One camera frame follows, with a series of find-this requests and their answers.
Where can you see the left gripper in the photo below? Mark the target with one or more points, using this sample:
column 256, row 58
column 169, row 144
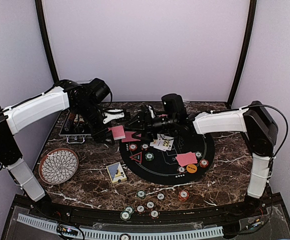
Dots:
column 99, row 134

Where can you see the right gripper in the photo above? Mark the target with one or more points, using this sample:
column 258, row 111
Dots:
column 143, row 118

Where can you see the dealt card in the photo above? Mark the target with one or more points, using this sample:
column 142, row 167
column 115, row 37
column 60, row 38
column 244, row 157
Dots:
column 183, row 163
column 128, row 137
column 163, row 115

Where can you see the red-backed card deck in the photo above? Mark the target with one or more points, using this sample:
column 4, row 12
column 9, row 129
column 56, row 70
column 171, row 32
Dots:
column 118, row 132

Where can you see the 100 chips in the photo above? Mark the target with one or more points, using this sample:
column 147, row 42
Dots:
column 181, row 170
column 145, row 147

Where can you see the red 5 chips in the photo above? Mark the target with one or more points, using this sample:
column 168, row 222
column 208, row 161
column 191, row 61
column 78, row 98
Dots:
column 132, row 147
column 203, row 163

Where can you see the red triangle all-in marker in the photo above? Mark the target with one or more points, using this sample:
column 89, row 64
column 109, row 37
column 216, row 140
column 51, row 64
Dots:
column 137, row 157

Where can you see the green 20 chips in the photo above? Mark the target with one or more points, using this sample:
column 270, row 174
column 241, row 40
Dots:
column 198, row 154
column 149, row 156

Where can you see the orange big blind button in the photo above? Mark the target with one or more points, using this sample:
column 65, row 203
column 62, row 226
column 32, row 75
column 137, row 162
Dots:
column 191, row 168

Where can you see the black orange 100 chip stack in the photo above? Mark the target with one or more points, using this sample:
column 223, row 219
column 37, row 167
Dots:
column 160, row 196

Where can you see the red 5 chip stack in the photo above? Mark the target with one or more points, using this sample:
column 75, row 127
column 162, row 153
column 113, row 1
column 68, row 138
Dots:
column 183, row 195

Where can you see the face-up nine diamonds card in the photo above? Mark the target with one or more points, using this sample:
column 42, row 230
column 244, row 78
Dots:
column 155, row 143

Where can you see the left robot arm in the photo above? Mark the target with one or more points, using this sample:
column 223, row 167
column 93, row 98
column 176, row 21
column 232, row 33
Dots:
column 64, row 94

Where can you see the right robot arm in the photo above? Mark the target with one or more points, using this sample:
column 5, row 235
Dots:
column 254, row 120

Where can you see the aluminium poker chip case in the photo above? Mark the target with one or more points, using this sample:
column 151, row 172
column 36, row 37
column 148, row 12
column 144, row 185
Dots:
column 75, row 133

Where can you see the orange chip roll in case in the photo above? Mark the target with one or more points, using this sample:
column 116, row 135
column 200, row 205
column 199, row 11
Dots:
column 71, row 118

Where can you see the purple chip roll in case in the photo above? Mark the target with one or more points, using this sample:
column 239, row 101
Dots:
column 66, row 127

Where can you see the gold blue card box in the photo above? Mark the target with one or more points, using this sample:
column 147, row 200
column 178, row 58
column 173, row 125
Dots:
column 116, row 173

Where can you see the black round poker mat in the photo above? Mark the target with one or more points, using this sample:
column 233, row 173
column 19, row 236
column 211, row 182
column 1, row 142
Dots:
column 163, row 169

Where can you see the floral ceramic plate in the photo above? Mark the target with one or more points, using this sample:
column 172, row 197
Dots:
column 58, row 166

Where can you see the green 20 chip stack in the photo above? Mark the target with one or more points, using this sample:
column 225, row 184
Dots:
column 141, row 194

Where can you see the fallen green 20 chip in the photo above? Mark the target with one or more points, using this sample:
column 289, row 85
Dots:
column 125, row 215
column 129, row 209

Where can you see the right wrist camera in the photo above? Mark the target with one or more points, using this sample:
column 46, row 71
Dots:
column 152, row 112

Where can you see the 100 chip on rail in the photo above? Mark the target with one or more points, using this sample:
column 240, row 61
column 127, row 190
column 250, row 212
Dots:
column 140, row 209

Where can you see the fallen 100 chip on duct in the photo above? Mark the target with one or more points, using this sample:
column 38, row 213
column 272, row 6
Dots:
column 125, row 236

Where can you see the white slotted cable duct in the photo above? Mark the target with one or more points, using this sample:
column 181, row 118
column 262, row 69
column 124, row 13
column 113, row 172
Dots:
column 106, row 231

